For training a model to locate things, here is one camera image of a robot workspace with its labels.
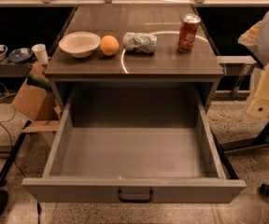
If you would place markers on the black stand leg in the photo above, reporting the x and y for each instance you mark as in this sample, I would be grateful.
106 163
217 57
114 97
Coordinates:
261 139

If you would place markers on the green bottle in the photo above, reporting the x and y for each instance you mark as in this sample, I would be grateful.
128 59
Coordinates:
38 82

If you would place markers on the red soda can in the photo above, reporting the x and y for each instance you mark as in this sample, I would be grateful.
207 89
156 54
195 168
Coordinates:
187 31

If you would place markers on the orange fruit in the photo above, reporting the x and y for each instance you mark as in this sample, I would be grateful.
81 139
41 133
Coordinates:
109 45

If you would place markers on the brown cardboard box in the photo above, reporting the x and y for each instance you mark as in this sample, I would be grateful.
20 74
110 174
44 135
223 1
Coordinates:
37 104

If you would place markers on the black pole on floor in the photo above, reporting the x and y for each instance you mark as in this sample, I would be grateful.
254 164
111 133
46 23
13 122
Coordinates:
11 159

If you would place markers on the grey top drawer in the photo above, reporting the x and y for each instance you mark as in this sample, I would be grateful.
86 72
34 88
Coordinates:
134 145

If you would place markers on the white paper bowl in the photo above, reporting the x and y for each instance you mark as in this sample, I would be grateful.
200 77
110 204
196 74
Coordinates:
80 44

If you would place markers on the white paper cup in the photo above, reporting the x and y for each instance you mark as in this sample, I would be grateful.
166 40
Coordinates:
41 54

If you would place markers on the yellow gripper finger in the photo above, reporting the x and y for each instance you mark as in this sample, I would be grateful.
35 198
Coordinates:
259 106

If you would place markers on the blue bowl right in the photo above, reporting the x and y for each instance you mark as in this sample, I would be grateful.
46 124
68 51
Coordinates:
22 55

